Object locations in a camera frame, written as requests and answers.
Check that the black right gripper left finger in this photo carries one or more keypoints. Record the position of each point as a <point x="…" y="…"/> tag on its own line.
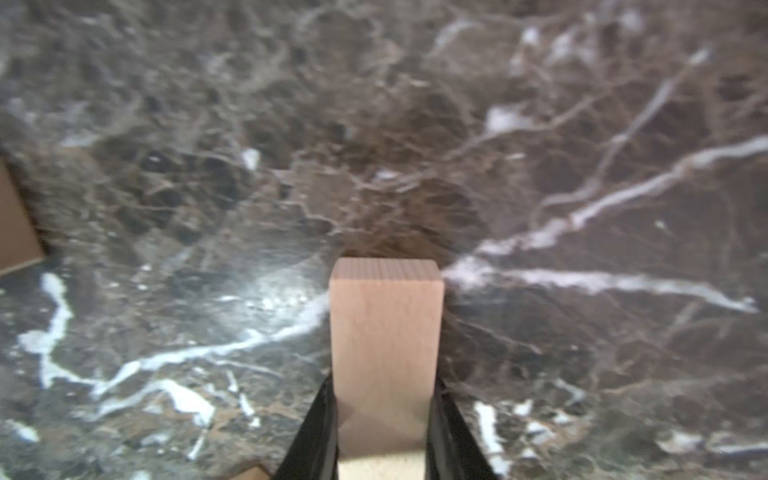
<point x="313" y="454"/>

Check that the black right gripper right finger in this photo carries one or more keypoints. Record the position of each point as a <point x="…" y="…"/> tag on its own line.
<point x="452" y="451"/>

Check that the wooden block slanted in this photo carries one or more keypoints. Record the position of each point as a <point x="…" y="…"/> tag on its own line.
<point x="253" y="473"/>

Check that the wooden block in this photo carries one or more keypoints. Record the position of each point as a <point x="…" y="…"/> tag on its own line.
<point x="385" y="322"/>
<point x="20" y="246"/>

